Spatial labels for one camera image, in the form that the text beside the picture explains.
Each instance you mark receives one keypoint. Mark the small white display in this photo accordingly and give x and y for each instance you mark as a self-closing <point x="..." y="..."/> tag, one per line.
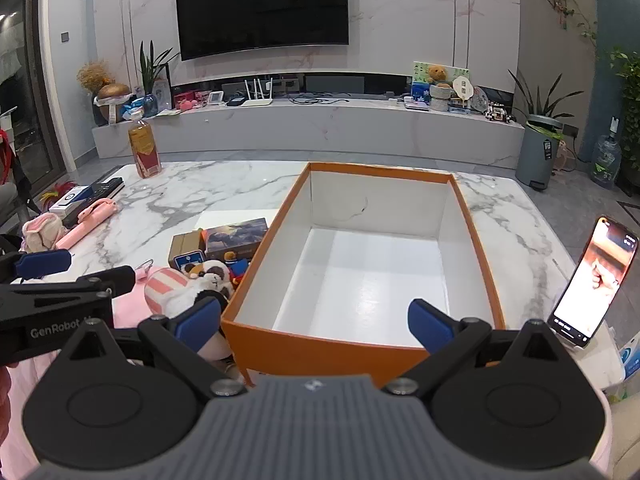
<point x="217" y="97"/>

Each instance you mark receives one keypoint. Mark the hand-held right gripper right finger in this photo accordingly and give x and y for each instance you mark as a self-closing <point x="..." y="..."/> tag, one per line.
<point x="429" y="325"/>

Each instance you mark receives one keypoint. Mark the brown teddy bear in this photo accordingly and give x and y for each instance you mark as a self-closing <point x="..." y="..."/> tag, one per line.
<point x="439" y="75"/>

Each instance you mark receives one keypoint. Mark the smartphone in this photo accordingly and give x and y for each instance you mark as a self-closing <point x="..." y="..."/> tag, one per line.
<point x="590" y="285"/>

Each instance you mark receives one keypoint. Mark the wall television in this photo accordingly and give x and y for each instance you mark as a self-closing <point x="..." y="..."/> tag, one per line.
<point x="260" y="5"/>

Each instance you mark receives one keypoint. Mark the blue white card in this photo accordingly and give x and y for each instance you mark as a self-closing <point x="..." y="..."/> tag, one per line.
<point x="187" y="261"/>

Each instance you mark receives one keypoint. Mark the blue printed box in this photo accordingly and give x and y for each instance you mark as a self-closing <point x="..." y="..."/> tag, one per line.
<point x="421" y="92"/>

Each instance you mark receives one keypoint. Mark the small brown cardboard box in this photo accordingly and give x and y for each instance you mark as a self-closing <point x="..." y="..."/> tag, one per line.
<point x="184" y="244"/>

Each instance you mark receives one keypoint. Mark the small pink plush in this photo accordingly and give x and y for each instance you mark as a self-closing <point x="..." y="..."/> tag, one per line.
<point x="187" y="105"/>

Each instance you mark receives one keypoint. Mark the white phone stand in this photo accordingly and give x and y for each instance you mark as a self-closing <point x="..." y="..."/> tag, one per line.
<point x="600" y="362"/>

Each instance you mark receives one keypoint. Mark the gold round vase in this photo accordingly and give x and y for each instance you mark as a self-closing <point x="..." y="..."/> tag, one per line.
<point x="112" y="95"/>

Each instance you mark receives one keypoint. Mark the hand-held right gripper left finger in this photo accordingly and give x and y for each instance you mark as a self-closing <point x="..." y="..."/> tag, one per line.
<point x="200" y="321"/>

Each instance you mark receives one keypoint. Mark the green ivy plant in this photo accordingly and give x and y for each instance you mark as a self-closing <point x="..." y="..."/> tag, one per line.
<point x="625" y="75"/>

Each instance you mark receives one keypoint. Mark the black white toy car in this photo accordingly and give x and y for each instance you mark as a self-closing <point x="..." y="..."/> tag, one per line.
<point x="499" y="112"/>

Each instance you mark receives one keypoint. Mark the marble television bench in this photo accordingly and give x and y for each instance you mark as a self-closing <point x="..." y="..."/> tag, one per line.
<point x="310" y="127"/>

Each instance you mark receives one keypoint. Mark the brown white plush toy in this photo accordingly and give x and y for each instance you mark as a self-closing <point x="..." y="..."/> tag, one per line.
<point x="212" y="280"/>

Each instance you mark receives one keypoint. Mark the glass plate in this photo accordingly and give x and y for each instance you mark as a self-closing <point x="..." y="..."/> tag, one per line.
<point x="479" y="99"/>

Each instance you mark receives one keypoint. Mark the white round fan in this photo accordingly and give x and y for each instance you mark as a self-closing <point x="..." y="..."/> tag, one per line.
<point x="462" y="89"/>

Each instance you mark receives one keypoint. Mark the pink cloth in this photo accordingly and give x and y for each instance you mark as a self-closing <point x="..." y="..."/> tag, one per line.
<point x="130" y="310"/>

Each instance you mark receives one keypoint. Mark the snake plant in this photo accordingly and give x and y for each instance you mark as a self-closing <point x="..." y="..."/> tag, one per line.
<point x="150" y="80"/>

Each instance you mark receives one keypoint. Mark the blue toy figure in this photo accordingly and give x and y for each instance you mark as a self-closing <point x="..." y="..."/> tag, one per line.
<point x="236" y="265"/>

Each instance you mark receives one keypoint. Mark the blue water jug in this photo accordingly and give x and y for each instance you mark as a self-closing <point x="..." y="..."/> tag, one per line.
<point x="606" y="157"/>

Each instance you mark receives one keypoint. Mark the white box blue print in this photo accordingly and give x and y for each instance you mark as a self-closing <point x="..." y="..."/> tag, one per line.
<point x="631" y="365"/>

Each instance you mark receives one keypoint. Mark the grey pedal trash bin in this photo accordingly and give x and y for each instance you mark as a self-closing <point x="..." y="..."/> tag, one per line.
<point x="537" y="155"/>

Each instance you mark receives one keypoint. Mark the dark picture printed box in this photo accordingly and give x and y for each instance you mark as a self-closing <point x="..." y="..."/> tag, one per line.
<point x="235" y="237"/>

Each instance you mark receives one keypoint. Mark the green leafy plant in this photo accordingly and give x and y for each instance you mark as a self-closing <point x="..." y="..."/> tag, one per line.
<point x="537" y="100"/>

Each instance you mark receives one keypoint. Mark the dried flower bunch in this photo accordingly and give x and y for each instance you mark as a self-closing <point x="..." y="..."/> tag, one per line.
<point x="92" y="75"/>

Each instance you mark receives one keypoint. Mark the wall socket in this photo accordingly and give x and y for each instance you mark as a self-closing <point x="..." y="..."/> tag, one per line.
<point x="571" y="130"/>

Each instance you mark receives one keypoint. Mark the white router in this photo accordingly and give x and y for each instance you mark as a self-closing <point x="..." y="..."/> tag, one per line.
<point x="257" y="101"/>

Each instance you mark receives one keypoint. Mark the orange cardboard box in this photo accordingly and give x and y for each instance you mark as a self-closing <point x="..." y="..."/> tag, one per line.
<point x="380" y="280"/>

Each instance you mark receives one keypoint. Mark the grey woven basket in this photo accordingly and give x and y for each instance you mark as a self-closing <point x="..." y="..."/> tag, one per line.
<point x="441" y="97"/>

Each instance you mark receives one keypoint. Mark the pink case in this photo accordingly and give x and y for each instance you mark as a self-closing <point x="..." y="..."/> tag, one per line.
<point x="87" y="220"/>

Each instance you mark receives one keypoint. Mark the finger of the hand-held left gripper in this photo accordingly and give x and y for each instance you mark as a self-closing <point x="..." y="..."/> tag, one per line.
<point x="44" y="262"/>
<point x="115" y="280"/>

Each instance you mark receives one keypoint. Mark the colourful feather toy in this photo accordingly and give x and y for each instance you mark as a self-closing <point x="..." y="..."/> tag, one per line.
<point x="55" y="194"/>

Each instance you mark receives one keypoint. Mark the amber liquid bottle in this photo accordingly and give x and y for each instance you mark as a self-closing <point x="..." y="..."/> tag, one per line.
<point x="144" y="150"/>

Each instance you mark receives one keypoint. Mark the pink striped plush toy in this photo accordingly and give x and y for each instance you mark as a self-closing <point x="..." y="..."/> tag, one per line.
<point x="167" y="290"/>

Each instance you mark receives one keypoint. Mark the white blue flat box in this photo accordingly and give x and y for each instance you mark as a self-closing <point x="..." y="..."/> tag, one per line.
<point x="70" y="201"/>

